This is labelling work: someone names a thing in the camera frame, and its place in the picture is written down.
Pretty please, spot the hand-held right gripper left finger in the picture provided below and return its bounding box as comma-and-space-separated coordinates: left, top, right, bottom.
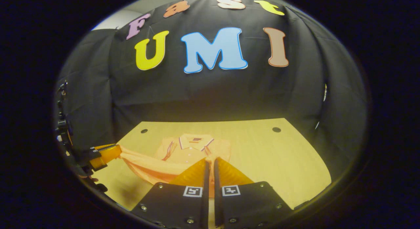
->
131, 157, 210, 229

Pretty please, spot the black backdrop cloth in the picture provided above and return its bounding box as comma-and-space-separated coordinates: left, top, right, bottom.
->
54, 0, 368, 183

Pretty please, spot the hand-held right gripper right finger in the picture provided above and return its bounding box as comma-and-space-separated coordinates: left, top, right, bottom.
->
214, 157, 293, 229

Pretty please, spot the orange T-shirt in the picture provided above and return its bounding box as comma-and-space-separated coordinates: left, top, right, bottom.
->
119, 134, 232, 198

